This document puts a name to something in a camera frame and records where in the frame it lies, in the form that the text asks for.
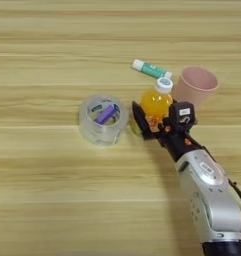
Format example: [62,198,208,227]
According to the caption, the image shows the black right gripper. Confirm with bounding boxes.
[131,100,206,163]

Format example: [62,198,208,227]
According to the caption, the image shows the orange juice bottle white cap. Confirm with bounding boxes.
[130,77,175,136]

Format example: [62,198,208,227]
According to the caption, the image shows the clear tape roll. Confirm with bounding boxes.
[78,93,130,147]

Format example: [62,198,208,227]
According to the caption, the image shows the pink plastic cup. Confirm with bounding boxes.
[171,65,220,111]

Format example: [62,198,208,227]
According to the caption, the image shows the purple cylinder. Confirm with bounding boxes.
[94,104,117,125]

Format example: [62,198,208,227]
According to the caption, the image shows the black box with white label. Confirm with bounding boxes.
[167,101,197,135]

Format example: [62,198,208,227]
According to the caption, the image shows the green white glue stick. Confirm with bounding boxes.
[131,58,173,80]

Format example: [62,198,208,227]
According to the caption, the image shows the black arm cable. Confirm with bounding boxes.
[227,179,241,213]

